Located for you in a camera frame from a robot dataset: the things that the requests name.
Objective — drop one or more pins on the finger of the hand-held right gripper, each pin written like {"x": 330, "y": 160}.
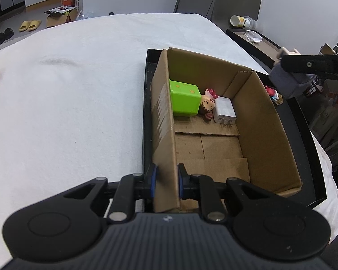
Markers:
{"x": 308, "y": 64}

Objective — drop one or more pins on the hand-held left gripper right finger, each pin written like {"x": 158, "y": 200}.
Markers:
{"x": 180, "y": 181}

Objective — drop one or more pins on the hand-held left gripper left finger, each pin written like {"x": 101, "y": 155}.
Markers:
{"x": 154, "y": 181}

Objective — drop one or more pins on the white grey cube toy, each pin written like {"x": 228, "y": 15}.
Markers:
{"x": 284, "y": 81}

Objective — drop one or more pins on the brown cardboard box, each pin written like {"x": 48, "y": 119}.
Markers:
{"x": 208, "y": 146}

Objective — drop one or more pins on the brown-haired doll figure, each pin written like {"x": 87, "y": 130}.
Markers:
{"x": 207, "y": 102}

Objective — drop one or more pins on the green cube toy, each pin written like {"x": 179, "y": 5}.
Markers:
{"x": 184, "y": 98}

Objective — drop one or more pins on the white wall charger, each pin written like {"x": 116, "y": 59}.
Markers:
{"x": 224, "y": 109}

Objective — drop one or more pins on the black tray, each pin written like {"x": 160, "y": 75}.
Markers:
{"x": 309, "y": 152}

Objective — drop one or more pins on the black framed brown board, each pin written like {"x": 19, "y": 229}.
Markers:
{"x": 266, "y": 47}

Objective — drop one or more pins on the small colourful figure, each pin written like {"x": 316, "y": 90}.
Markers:
{"x": 273, "y": 94}

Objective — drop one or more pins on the white face mask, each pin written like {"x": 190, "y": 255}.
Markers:
{"x": 253, "y": 36}

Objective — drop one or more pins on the paper cup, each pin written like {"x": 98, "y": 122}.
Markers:
{"x": 242, "y": 22}

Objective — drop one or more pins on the grey chair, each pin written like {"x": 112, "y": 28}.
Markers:
{"x": 222, "y": 0}

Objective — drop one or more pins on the open cardboard floor box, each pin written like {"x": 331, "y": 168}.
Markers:
{"x": 60, "y": 17}

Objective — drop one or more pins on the yellow slipper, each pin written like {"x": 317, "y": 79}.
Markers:
{"x": 24, "y": 26}
{"x": 35, "y": 24}

